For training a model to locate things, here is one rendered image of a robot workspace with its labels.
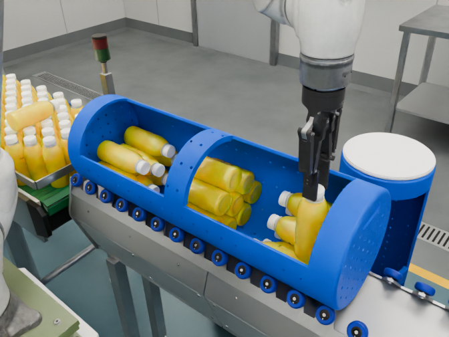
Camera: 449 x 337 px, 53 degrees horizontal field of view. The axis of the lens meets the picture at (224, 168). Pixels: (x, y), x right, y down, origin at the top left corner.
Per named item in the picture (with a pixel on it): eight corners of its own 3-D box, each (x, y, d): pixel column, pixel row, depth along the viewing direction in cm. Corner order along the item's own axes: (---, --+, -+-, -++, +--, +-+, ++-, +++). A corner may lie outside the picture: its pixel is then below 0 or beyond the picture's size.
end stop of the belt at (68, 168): (38, 189, 145) (36, 182, 144) (37, 188, 146) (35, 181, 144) (131, 140, 171) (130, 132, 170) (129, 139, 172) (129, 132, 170)
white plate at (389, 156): (325, 144, 147) (325, 147, 148) (384, 187, 126) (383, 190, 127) (391, 125, 157) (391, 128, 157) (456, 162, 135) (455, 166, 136)
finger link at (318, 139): (330, 117, 81) (327, 119, 80) (319, 174, 85) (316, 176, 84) (311, 112, 83) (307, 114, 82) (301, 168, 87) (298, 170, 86)
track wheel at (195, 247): (204, 241, 117) (208, 241, 119) (192, 233, 120) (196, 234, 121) (198, 257, 117) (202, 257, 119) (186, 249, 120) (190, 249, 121)
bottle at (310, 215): (287, 252, 101) (291, 193, 92) (307, 239, 105) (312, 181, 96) (310, 268, 97) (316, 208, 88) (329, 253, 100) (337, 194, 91)
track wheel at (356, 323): (370, 327, 93) (372, 326, 95) (349, 317, 96) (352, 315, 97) (362, 348, 93) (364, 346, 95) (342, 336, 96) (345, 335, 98)
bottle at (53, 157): (73, 178, 159) (63, 138, 150) (65, 189, 154) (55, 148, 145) (55, 177, 160) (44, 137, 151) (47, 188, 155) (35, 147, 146)
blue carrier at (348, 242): (329, 337, 97) (341, 241, 80) (79, 195, 143) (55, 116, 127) (381, 257, 115) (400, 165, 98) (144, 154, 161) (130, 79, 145)
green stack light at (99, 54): (101, 63, 183) (99, 51, 180) (91, 59, 186) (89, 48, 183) (113, 58, 187) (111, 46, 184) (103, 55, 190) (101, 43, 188)
